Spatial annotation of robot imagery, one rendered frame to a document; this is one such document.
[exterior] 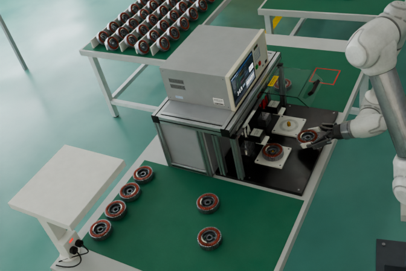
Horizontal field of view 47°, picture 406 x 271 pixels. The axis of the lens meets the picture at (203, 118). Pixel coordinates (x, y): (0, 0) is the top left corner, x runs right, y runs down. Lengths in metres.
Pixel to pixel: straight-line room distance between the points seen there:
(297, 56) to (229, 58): 1.07
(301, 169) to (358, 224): 0.86
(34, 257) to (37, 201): 1.55
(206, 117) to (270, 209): 0.53
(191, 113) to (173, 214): 0.51
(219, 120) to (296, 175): 0.49
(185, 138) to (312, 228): 1.17
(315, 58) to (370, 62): 1.48
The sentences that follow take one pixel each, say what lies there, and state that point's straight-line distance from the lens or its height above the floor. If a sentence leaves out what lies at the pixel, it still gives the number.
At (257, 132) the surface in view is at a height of 0.92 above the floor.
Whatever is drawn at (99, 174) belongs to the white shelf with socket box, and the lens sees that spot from 2.02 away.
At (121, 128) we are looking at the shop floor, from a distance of 4.24.
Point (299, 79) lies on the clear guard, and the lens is 2.49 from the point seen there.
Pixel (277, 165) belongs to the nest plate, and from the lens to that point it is 2.43.
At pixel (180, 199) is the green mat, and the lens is 2.42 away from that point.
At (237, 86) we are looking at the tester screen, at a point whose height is 1.22.
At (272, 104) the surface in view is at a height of 0.92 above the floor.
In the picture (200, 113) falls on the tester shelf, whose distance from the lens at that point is 2.29.
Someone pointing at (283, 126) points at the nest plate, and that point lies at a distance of 2.64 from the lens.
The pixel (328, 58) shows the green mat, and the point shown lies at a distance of 3.21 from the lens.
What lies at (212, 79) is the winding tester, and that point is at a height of 1.29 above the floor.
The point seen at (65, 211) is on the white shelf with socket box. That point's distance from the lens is 1.94.
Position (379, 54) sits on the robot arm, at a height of 1.55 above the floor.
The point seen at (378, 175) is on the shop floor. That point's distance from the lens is 3.45.
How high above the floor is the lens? 2.51
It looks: 38 degrees down
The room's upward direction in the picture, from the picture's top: 14 degrees counter-clockwise
